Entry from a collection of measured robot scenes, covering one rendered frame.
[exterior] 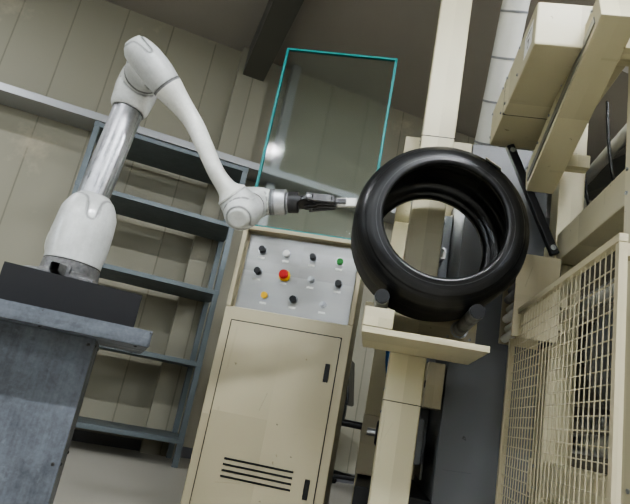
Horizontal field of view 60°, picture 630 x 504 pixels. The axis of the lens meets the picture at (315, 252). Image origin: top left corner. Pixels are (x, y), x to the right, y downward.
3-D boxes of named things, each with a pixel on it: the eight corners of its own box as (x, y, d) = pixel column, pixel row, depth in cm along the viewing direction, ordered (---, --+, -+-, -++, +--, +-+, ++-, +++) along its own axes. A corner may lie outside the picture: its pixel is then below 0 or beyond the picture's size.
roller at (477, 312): (459, 321, 194) (468, 330, 193) (449, 329, 194) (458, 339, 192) (478, 300, 161) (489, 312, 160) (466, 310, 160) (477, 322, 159)
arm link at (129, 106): (38, 255, 159) (32, 267, 178) (95, 274, 166) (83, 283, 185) (128, 44, 184) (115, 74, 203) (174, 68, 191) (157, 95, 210)
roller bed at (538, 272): (498, 343, 205) (505, 267, 213) (539, 350, 203) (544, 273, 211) (511, 335, 186) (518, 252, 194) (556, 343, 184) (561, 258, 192)
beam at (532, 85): (487, 145, 214) (491, 112, 218) (555, 154, 210) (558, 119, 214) (532, 43, 156) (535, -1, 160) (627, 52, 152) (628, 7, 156)
